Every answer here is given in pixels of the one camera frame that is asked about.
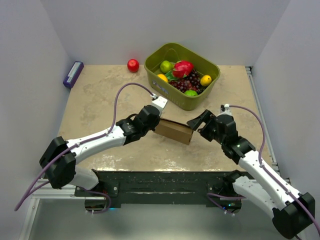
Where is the red apple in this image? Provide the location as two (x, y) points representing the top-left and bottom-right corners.
(127, 58), (140, 73)

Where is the purple rectangular box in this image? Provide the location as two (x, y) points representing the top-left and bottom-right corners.
(62, 61), (84, 89)

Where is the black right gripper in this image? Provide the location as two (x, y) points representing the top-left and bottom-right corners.
(186, 109), (226, 145)

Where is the red dragon fruit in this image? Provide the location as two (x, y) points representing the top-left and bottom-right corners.
(172, 60), (194, 79)

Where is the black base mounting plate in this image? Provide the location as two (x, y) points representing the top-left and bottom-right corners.
(75, 170), (252, 210)

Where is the green plastic tub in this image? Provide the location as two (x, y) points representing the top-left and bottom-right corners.
(144, 42), (221, 111)

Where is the yellow lemon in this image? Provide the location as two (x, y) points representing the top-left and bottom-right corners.
(200, 75), (212, 87)

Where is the aluminium rail frame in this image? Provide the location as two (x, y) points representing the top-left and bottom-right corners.
(18, 65), (307, 240)

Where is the brown cardboard paper box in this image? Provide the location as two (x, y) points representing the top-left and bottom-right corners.
(154, 118), (194, 145)

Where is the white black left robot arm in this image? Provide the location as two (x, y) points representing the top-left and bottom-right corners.
(39, 104), (164, 196)

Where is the purple grape bunch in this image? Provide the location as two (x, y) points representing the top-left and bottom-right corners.
(168, 69), (205, 95)

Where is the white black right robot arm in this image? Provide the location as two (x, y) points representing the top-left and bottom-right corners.
(187, 104), (320, 239)

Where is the green apple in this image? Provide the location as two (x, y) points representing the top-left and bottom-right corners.
(160, 60), (174, 74)

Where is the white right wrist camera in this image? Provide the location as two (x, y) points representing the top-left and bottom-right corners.
(218, 103), (233, 116)

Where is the green lime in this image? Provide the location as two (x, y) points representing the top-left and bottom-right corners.
(184, 89), (198, 97)

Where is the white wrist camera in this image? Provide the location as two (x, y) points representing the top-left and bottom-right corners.
(150, 96), (168, 112)
(218, 103), (233, 116)

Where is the orange fruit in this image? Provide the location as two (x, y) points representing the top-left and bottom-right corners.
(157, 74), (169, 83)

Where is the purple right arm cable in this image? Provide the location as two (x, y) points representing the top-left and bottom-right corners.
(206, 104), (320, 238)

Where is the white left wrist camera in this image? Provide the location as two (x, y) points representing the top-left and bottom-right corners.
(150, 96), (168, 112)

